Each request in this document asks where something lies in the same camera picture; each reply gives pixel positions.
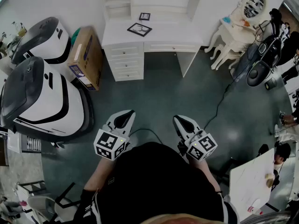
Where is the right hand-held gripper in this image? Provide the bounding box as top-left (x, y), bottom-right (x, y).
top-left (173, 115), bottom-right (218, 165)

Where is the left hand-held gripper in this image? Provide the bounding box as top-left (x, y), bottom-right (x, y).
top-left (93, 110), bottom-right (136, 161)

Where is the deer picture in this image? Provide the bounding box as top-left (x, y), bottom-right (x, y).
top-left (127, 22), bottom-right (153, 37)

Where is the person's left forearm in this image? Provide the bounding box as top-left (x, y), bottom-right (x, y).
top-left (83, 158), bottom-right (117, 192)

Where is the person's right forearm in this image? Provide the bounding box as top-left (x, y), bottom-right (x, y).
top-left (190, 159), bottom-right (221, 193)

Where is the white desk with drawers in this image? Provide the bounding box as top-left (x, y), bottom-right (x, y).
top-left (99, 0), bottom-right (205, 83)

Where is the person's black clothing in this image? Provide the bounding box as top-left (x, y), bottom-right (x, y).
top-left (74, 141), bottom-right (239, 224)

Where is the brown cardboard box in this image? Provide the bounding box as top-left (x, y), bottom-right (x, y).
top-left (67, 26), bottom-right (104, 91)

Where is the white and black mobile robot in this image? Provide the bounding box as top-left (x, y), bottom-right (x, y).
top-left (10, 16), bottom-right (72, 65)
top-left (0, 56), bottom-right (94, 142)

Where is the black wheeled machine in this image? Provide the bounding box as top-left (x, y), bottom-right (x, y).
top-left (246, 36), bottom-right (283, 88)

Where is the black slatted grille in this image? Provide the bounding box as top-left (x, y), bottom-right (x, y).
top-left (21, 134), bottom-right (42, 153)

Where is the blue grey cloth bundle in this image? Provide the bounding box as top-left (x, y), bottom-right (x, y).
top-left (233, 43), bottom-right (260, 79)

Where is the small black box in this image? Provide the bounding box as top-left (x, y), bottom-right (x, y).
top-left (264, 77), bottom-right (278, 91)

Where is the green round object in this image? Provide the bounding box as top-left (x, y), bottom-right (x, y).
top-left (71, 28), bottom-right (81, 47)

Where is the white bottle with red label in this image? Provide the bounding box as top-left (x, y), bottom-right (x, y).
top-left (247, 199), bottom-right (264, 216)

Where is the white chair with black legs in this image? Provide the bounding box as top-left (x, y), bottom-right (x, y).
top-left (27, 182), bottom-right (82, 224)

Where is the oval white vanity mirror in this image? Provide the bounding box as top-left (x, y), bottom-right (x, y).
top-left (240, 0), bottom-right (269, 21)

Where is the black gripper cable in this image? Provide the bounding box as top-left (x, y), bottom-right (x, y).
top-left (129, 128), bottom-right (165, 146)

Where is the black floor cable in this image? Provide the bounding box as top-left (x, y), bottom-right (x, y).
top-left (203, 77), bottom-right (237, 131)

